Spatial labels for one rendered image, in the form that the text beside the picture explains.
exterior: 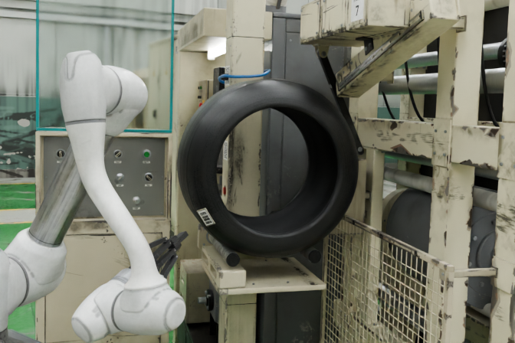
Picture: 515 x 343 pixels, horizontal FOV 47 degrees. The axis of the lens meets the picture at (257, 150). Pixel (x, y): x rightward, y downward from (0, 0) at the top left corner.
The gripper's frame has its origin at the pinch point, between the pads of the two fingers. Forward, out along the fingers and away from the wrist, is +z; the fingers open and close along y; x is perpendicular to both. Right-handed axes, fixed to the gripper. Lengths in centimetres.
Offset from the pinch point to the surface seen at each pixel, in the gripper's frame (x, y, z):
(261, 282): -0.8, 32.0, 23.8
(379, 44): 55, -21, 67
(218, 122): 12.9, -23.6, 27.2
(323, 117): 34, -8, 50
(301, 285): 10.4, 38.2, 28.0
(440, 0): 81, -27, 54
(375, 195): 20, 37, 84
